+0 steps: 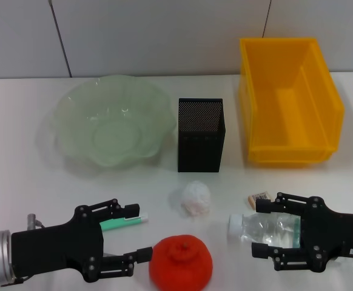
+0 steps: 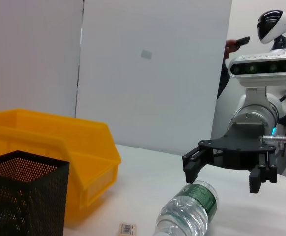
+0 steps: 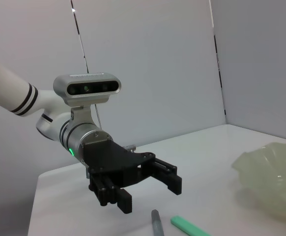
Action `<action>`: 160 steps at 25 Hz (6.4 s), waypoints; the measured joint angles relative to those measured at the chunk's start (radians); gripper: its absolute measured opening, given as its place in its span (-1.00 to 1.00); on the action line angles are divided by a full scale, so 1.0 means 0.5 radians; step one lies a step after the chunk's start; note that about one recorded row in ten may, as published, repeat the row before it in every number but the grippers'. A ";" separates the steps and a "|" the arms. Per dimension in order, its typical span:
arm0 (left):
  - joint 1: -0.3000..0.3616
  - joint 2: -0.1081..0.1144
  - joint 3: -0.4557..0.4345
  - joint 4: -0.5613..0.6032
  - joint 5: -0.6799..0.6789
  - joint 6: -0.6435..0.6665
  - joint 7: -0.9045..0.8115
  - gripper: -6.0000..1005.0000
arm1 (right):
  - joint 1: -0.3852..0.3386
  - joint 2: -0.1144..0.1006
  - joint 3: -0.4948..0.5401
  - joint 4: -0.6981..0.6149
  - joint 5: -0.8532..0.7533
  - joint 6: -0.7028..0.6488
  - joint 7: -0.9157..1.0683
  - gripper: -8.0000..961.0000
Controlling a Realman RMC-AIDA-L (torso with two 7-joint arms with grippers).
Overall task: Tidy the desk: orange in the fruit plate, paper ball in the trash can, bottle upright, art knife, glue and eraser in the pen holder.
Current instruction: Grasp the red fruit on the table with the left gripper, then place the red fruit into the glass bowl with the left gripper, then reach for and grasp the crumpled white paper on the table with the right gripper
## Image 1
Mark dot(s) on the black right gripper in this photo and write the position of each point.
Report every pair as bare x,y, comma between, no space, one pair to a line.
334,236

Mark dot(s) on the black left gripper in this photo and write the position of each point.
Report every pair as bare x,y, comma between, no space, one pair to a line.
58,245

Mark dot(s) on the clear plastic water bottle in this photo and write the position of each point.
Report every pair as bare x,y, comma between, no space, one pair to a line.
255,227

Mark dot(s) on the mint green pen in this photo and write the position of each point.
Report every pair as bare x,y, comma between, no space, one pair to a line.
122,224

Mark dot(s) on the red pomegranate-shaped toy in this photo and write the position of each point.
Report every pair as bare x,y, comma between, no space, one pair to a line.
179,266

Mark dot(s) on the white paper ball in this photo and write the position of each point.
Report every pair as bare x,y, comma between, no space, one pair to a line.
194,197

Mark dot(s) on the beige eraser with barcode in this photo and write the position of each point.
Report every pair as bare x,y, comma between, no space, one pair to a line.
251,200

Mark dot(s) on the pale green glass fruit plate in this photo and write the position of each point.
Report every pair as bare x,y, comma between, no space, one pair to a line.
112,136

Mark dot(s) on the black mesh pen holder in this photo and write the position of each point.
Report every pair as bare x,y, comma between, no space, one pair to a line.
200,145

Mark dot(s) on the yellow plastic bin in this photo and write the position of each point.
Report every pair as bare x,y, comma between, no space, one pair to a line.
322,100

